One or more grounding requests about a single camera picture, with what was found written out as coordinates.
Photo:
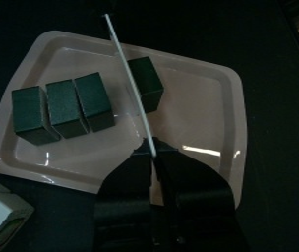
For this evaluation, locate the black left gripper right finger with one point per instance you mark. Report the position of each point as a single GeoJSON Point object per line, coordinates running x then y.
{"type": "Point", "coordinates": [198, 200]}

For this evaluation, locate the dark green block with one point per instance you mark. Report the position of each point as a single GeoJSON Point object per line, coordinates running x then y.
{"type": "Point", "coordinates": [94, 101]}
{"type": "Point", "coordinates": [66, 108]}
{"type": "Point", "coordinates": [148, 82]}
{"type": "Point", "coordinates": [31, 114]}

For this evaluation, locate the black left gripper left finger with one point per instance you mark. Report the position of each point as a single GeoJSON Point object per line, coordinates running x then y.
{"type": "Point", "coordinates": [124, 197]}

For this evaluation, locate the white cardboard box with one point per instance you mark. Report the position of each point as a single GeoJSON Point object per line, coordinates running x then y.
{"type": "Point", "coordinates": [2, 216]}

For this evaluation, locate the pink plastic tray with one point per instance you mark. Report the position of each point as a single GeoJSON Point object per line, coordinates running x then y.
{"type": "Point", "coordinates": [188, 124]}

